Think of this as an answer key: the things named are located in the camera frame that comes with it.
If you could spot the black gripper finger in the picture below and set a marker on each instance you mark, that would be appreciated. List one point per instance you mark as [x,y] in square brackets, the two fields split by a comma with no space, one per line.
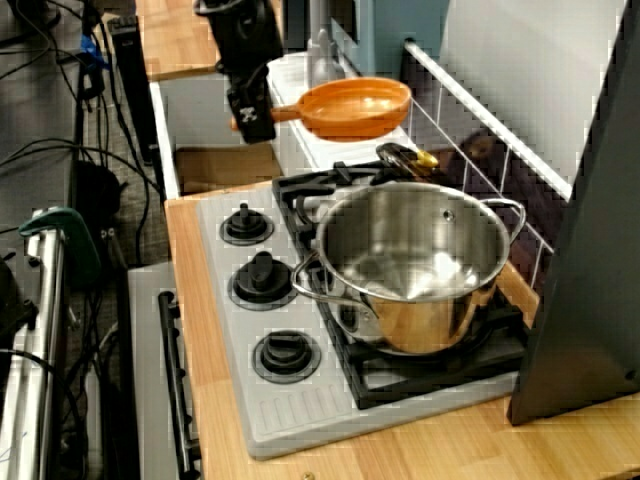
[252,117]
[270,92]

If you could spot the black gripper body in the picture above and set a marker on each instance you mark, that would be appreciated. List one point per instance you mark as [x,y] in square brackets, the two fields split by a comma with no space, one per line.
[245,77]

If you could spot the orange toy frying pan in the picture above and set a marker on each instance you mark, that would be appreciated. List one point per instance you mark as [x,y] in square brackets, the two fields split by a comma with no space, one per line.
[355,110]

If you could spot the brown lid with yellow knob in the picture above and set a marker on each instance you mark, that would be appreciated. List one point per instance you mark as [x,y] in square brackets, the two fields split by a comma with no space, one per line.
[427,160]

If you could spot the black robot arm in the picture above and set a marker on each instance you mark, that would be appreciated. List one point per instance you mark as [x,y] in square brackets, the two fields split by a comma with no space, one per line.
[245,30]

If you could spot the white toy sink basin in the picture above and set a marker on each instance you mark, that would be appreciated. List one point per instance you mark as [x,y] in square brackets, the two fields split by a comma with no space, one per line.
[200,120]

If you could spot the brown cardboard sheet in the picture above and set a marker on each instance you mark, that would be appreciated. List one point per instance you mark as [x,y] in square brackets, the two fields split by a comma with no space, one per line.
[220,170]

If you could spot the grey toy faucet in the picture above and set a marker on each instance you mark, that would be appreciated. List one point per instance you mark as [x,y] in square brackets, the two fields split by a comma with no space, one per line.
[325,60]

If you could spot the black stove knob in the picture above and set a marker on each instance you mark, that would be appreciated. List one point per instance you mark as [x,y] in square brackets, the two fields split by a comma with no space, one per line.
[262,282]
[246,227]
[286,356]

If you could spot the black upright bar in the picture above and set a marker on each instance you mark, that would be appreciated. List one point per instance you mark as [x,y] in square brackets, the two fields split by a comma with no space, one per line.
[132,100]

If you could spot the teal box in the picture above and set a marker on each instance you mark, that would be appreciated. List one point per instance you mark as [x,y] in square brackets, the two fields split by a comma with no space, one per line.
[390,40]

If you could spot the blue tape piece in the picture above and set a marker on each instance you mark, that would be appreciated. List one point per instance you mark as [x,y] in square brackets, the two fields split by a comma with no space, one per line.
[95,50]

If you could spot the black equipment base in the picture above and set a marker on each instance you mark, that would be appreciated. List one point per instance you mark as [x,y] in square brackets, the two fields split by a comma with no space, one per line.
[97,190]

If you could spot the green clamp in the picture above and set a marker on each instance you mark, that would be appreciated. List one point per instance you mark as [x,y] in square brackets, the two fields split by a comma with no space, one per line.
[82,240]

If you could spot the grey toy oven door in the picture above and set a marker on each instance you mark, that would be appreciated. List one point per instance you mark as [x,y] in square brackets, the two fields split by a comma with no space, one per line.
[147,350]

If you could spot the stainless steel pot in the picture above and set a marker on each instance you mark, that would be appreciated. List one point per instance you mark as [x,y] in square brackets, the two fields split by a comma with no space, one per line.
[425,320]

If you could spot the grey toy stove plate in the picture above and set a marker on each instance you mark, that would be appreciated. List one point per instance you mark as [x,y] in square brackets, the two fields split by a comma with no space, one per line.
[300,410]

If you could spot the black device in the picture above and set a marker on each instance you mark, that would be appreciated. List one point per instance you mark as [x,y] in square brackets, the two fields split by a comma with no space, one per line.
[15,300]

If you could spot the black burner grate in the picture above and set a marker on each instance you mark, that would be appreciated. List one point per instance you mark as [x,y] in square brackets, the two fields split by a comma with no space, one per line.
[440,372]

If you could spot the wooden toy kitchen countertop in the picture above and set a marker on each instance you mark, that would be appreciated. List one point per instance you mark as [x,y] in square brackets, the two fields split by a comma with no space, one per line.
[400,450]

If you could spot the dark grey panel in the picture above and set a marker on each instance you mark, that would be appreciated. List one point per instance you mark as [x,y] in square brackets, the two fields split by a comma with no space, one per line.
[590,300]

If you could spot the dark tiled backsplash white rail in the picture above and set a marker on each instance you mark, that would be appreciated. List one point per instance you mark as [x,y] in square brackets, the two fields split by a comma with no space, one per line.
[492,167]

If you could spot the aluminium frame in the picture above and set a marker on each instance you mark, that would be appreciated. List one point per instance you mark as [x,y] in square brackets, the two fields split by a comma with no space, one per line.
[47,300]

